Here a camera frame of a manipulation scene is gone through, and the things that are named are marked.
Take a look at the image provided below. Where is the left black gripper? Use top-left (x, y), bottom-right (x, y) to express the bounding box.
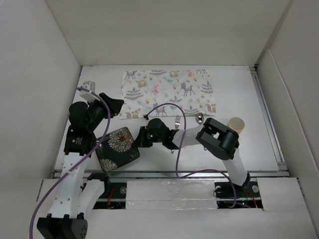
top-left (86, 93), bottom-right (123, 132)

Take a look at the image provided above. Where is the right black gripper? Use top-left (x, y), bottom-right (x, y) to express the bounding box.
top-left (131, 125), bottom-right (164, 146)

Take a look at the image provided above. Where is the black floral square plate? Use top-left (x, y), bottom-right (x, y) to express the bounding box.
top-left (95, 127), bottom-right (140, 173)

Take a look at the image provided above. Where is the silver fork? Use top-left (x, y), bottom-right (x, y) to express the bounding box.
top-left (174, 116), bottom-right (181, 129)

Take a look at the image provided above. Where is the floral animal print cloth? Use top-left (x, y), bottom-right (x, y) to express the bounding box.
top-left (119, 69), bottom-right (216, 120)

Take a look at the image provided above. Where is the silver spoon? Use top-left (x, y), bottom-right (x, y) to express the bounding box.
top-left (195, 113), bottom-right (204, 125)

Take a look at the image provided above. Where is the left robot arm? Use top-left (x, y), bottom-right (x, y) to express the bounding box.
top-left (32, 91), bottom-right (124, 239)

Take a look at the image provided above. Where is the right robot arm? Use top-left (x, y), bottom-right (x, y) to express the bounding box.
top-left (132, 118), bottom-right (250, 196)

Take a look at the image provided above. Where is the yellow mug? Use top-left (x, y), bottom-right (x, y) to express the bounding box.
top-left (227, 117), bottom-right (245, 134)

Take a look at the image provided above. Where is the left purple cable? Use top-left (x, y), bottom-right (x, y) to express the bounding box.
top-left (29, 87), bottom-right (112, 239)

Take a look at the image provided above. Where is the purple cable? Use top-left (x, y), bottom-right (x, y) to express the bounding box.
top-left (144, 103), bottom-right (237, 208)
top-left (29, 87), bottom-right (112, 239)

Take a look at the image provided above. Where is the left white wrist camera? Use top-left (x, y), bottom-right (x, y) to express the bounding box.
top-left (80, 81), bottom-right (96, 102)

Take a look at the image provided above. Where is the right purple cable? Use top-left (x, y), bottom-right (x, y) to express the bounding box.
top-left (144, 103), bottom-right (237, 208)

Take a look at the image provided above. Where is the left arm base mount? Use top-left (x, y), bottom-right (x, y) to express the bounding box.
top-left (80, 173), bottom-right (127, 210)

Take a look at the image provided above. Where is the aluminium front rail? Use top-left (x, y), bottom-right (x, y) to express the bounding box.
top-left (51, 169), bottom-right (290, 180)

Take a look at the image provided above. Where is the aluminium rail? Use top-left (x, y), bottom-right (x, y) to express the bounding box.
top-left (51, 169), bottom-right (290, 180)
top-left (249, 67), bottom-right (288, 172)

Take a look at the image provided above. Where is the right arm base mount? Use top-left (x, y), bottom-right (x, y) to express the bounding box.
top-left (212, 174), bottom-right (263, 209)

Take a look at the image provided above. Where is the aluminium right side rail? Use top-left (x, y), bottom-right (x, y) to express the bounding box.
top-left (249, 67), bottom-right (288, 172)

